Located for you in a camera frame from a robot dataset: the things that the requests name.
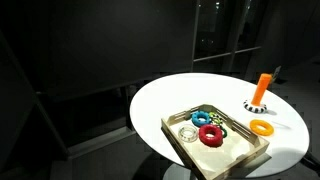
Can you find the small upright card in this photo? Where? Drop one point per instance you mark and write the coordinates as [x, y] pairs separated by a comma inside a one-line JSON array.
[[276, 72]]

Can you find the orange stacking peg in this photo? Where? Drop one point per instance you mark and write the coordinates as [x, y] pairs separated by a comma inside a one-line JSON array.
[[260, 90]]

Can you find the light wooden tray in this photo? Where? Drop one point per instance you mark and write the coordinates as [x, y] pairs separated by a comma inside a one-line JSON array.
[[216, 157]]

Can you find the metal window frame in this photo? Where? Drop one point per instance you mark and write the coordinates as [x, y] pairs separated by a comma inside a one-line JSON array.
[[213, 57]]

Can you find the round table base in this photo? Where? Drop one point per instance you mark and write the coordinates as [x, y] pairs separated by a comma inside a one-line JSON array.
[[173, 173]]

